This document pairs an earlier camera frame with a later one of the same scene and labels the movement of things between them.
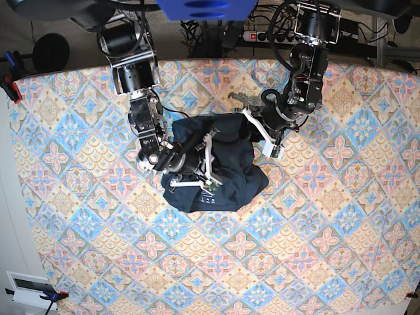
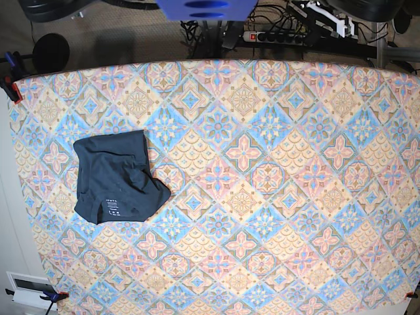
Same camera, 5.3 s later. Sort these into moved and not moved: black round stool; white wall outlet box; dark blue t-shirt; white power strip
Moved: dark blue t-shirt
Not moved: black round stool; white power strip; white wall outlet box
